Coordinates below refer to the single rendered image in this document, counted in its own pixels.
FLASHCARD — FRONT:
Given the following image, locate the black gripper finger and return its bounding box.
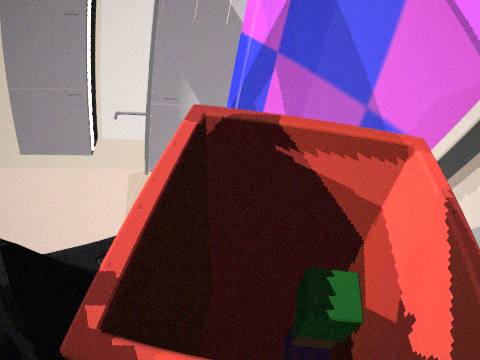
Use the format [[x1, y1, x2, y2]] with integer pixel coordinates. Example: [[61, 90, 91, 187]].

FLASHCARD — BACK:
[[0, 236, 116, 360]]

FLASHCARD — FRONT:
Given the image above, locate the red square cup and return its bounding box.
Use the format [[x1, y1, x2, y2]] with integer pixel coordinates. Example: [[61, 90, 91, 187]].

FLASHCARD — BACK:
[[60, 104, 480, 360]]

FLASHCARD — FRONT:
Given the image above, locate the tan block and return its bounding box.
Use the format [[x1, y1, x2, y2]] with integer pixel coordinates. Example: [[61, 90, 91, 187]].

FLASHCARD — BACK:
[[292, 308, 339, 349]]

